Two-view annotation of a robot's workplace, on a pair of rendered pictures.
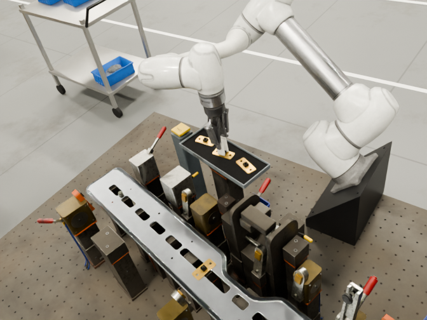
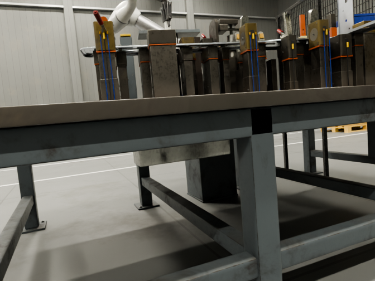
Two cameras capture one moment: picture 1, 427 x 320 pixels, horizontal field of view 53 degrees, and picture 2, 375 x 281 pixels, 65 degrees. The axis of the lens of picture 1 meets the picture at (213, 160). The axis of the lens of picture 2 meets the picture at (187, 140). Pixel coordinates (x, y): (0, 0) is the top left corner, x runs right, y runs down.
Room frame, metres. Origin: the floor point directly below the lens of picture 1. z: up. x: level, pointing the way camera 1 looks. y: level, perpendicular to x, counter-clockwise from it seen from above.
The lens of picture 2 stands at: (0.44, 1.66, 0.65)
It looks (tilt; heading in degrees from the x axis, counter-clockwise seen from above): 5 degrees down; 293
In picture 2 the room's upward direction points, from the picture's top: 5 degrees counter-clockwise
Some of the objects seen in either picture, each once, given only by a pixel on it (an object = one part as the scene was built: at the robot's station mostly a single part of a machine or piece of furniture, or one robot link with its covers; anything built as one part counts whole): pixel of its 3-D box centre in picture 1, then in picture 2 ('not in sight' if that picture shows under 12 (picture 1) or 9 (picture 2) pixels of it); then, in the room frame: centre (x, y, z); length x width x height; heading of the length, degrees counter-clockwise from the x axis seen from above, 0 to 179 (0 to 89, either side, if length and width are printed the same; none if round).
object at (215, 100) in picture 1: (211, 95); not in sight; (1.21, -0.04, 1.43); 0.09 x 0.09 x 0.06
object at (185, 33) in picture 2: (222, 155); (168, 34); (1.21, -0.04, 1.16); 0.37 x 0.14 x 0.02; 34
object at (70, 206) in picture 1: (84, 234); (107, 68); (1.21, 0.61, 0.88); 0.14 x 0.09 x 0.36; 124
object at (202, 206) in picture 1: (215, 233); (188, 74); (1.06, 0.06, 0.89); 0.12 x 0.08 x 0.38; 124
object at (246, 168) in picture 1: (245, 164); not in sight; (1.12, -0.11, 1.17); 0.08 x 0.04 x 0.01; 23
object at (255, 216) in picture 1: (267, 256); (229, 62); (0.86, -0.12, 0.94); 0.18 x 0.13 x 0.49; 34
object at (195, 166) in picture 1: (191, 169); (129, 76); (1.42, 0.11, 0.92); 0.08 x 0.08 x 0.44; 34
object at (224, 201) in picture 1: (232, 233); (197, 72); (1.03, -0.01, 0.90); 0.05 x 0.05 x 0.40; 34
